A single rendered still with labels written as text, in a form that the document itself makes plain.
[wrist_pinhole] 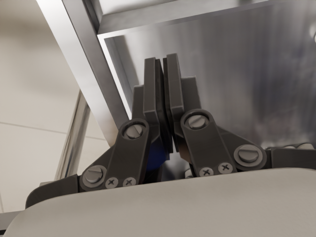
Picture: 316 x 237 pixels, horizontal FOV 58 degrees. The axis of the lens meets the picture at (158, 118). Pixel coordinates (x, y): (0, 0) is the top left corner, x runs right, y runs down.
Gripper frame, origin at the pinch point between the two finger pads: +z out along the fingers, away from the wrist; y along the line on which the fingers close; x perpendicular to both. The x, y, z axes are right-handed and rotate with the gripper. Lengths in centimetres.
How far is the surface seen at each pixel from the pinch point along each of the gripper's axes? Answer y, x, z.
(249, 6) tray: 6.6, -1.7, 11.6
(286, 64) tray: 11.3, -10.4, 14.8
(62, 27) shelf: -9.6, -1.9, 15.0
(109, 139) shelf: -10.3, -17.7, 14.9
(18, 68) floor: -76, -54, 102
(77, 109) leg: -32, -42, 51
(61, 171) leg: -32, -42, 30
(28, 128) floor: -92, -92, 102
